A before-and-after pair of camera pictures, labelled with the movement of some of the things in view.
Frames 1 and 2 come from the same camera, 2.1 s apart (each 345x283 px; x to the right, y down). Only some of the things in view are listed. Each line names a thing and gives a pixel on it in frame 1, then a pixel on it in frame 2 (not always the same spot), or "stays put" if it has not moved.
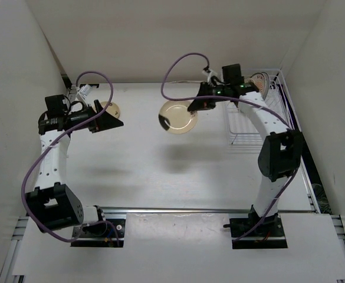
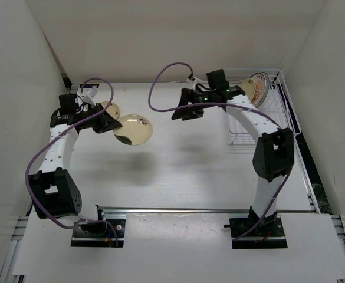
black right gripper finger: x=197 y=104 -> x=180 y=113
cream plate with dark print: x=175 y=118 -> x=135 y=130
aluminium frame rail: x=197 y=210 stays put
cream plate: x=112 y=108 stays put
